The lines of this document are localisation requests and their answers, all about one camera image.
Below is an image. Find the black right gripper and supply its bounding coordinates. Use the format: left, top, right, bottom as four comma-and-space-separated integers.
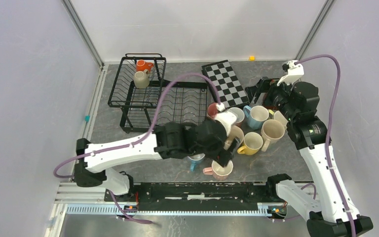
245, 76, 298, 121

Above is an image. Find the pale pink mug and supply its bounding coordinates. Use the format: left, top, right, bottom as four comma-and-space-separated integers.
202, 160, 233, 181

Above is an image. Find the light blue mug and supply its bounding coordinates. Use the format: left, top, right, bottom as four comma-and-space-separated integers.
243, 105, 269, 130

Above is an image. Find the blue cup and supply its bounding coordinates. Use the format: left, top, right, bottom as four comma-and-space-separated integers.
188, 153, 205, 172

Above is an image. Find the cream mug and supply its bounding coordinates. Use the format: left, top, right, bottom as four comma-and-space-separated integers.
224, 125, 244, 150

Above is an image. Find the salmon pink mug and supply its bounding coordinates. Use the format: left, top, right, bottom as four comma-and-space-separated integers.
229, 107, 245, 127

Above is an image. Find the yellow mug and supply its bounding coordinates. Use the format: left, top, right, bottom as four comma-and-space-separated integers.
268, 110, 288, 127

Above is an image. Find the yellow cup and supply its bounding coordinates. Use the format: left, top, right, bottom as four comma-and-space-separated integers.
237, 132, 264, 156

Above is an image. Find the tan tall cup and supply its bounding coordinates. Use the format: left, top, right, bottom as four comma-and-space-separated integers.
261, 119, 285, 152

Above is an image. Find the pink floral mug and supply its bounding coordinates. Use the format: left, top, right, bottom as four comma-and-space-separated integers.
207, 103, 220, 119

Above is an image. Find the beige mug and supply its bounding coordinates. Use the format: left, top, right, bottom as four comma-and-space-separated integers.
133, 70, 150, 89

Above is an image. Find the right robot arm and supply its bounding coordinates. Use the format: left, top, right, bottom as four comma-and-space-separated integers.
245, 77, 374, 237

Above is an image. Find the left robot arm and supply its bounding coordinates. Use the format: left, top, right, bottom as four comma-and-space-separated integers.
73, 118, 241, 201

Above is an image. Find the black dish rack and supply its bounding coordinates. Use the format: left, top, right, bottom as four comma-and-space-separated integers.
110, 80, 208, 133

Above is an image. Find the black white chessboard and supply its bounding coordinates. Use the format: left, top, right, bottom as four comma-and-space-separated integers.
201, 60, 250, 109

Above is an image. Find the orange mug in basket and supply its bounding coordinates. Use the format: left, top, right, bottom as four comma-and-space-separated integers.
136, 60, 154, 73

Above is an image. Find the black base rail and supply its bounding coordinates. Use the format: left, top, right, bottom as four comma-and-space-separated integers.
114, 182, 283, 211

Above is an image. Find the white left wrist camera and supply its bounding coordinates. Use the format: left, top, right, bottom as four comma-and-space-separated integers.
213, 103, 237, 136

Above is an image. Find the black wire basket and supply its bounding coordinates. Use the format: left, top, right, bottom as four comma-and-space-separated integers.
108, 53, 166, 108

